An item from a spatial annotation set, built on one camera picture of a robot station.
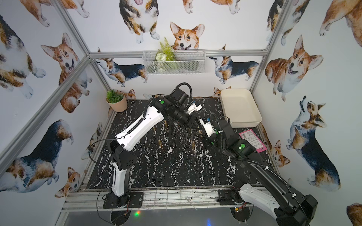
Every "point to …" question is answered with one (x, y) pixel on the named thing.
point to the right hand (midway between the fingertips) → (199, 133)
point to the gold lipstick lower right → (193, 146)
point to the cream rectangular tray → (240, 107)
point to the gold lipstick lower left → (160, 143)
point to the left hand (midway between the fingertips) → (202, 128)
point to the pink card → (250, 135)
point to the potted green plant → (117, 100)
